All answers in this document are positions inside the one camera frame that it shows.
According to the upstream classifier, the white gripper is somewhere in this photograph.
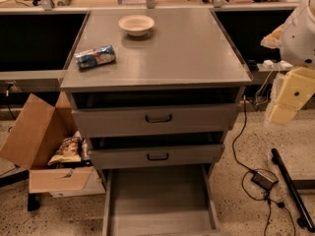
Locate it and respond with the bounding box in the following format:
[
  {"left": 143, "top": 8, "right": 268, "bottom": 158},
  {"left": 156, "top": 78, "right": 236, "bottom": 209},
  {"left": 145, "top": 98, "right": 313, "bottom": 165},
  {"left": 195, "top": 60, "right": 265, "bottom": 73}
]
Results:
[{"left": 268, "top": 3, "right": 315, "bottom": 125}]

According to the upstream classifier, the blue silver redbull can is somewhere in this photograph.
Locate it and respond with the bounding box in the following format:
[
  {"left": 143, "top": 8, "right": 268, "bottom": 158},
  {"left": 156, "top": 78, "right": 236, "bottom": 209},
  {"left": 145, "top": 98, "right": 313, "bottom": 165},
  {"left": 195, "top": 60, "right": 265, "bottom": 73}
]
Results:
[{"left": 75, "top": 45, "right": 116, "bottom": 69}]

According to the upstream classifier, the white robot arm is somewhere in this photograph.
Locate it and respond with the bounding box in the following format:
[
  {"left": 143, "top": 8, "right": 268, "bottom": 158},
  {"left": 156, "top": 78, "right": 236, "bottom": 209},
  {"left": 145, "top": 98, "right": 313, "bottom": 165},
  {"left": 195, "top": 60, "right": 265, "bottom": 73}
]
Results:
[{"left": 267, "top": 0, "right": 315, "bottom": 125}]

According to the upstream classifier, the grey drawer cabinet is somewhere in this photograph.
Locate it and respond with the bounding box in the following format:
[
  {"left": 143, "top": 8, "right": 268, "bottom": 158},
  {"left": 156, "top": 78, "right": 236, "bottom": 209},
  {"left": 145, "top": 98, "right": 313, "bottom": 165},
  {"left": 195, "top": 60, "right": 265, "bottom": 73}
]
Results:
[{"left": 59, "top": 7, "right": 254, "bottom": 182}]

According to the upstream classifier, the grey top drawer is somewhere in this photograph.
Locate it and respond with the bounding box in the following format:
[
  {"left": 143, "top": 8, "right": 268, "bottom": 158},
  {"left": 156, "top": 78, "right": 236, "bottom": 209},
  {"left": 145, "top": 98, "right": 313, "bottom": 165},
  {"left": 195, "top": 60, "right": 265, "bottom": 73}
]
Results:
[{"left": 72, "top": 104, "right": 237, "bottom": 138}]

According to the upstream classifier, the grey middle drawer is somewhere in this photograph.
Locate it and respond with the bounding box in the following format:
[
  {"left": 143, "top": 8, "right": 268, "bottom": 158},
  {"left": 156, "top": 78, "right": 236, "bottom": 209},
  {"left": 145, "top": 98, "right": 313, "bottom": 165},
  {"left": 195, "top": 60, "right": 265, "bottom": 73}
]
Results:
[{"left": 90, "top": 145, "right": 224, "bottom": 169}]

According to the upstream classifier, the grey open bottom drawer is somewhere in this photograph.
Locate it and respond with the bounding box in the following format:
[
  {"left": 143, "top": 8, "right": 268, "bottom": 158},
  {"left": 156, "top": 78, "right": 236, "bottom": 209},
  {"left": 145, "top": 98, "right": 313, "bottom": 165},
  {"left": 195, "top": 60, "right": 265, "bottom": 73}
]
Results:
[{"left": 101, "top": 164, "right": 230, "bottom": 236}]

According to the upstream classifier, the white power strip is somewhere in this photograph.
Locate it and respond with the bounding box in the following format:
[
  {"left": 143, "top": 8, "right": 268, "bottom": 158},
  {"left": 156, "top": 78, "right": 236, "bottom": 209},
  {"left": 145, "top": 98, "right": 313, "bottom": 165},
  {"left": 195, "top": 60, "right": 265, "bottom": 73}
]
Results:
[{"left": 279, "top": 60, "right": 292, "bottom": 70}]

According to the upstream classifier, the white plug adapter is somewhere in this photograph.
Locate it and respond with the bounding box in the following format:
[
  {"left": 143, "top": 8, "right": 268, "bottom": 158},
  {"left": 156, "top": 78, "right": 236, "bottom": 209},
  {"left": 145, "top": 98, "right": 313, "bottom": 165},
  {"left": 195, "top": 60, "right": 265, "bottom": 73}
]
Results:
[{"left": 263, "top": 60, "right": 275, "bottom": 66}]

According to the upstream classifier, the black power adapter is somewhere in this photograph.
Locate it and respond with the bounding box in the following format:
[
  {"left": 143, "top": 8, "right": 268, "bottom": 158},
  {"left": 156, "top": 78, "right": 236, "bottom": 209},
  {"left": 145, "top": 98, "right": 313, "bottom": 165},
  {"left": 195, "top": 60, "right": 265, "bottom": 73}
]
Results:
[{"left": 251, "top": 172, "right": 278, "bottom": 191}]

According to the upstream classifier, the black metal floor bar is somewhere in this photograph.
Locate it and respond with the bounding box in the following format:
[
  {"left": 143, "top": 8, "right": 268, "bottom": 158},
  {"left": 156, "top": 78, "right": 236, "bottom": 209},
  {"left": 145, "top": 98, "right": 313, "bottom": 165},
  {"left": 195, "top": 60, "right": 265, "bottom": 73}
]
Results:
[{"left": 271, "top": 148, "right": 315, "bottom": 233}]

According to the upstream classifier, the cream ceramic bowl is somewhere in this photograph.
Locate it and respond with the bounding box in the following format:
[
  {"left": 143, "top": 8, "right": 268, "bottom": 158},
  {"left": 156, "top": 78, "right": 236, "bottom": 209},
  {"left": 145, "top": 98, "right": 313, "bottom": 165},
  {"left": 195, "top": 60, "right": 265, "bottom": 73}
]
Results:
[{"left": 118, "top": 15, "right": 155, "bottom": 37}]

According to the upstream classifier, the small bottle in box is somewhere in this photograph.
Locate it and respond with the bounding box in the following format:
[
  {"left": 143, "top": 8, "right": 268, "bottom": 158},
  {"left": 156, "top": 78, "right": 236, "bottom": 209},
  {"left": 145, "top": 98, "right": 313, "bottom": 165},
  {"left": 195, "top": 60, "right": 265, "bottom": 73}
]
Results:
[{"left": 81, "top": 140, "right": 90, "bottom": 161}]

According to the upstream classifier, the snack chip bag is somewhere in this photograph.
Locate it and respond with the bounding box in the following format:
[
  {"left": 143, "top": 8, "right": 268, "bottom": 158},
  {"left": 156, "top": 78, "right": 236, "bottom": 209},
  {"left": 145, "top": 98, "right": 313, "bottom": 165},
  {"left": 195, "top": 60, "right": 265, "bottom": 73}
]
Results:
[{"left": 48, "top": 137, "right": 81, "bottom": 165}]

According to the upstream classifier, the brown cardboard box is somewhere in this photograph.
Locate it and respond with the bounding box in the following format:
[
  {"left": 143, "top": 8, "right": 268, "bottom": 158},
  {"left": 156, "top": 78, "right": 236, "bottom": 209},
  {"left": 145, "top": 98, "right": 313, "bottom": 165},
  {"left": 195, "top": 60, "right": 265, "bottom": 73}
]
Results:
[{"left": 0, "top": 92, "right": 104, "bottom": 198}]

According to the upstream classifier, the black power cable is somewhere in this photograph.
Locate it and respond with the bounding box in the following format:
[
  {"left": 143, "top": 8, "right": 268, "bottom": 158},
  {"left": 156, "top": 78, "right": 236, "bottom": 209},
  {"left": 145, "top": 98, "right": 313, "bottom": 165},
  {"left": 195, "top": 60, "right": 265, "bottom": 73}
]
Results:
[{"left": 231, "top": 95, "right": 297, "bottom": 236}]

